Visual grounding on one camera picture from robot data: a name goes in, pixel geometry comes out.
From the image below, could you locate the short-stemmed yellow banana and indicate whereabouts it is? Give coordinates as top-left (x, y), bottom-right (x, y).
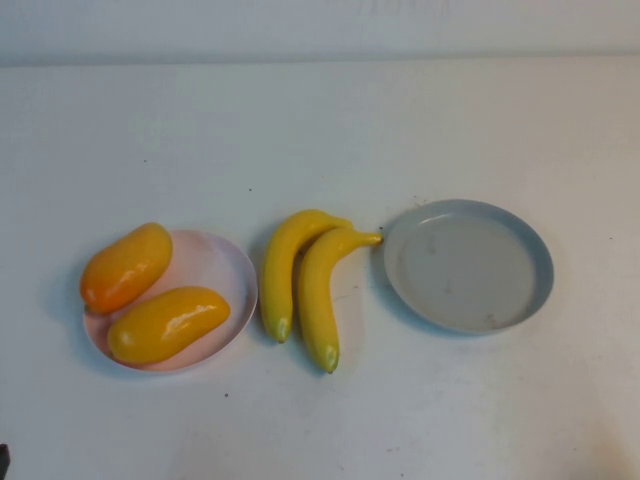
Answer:
top-left (262, 208), bottom-right (354, 345)

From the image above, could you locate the long-stemmed yellow banana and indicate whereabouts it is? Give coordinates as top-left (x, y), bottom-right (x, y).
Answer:
top-left (298, 227), bottom-right (385, 375)

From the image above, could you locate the yellow mango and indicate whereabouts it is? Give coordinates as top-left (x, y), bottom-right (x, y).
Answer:
top-left (107, 285), bottom-right (232, 365)

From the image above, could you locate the orange-tinted mango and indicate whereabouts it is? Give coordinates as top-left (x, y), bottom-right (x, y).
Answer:
top-left (79, 222), bottom-right (174, 316)

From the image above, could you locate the pink round plate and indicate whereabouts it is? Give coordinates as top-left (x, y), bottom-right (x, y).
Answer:
top-left (82, 228), bottom-right (260, 374)

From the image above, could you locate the grey-blue round plate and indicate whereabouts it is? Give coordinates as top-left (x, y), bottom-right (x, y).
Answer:
top-left (383, 198), bottom-right (556, 337)

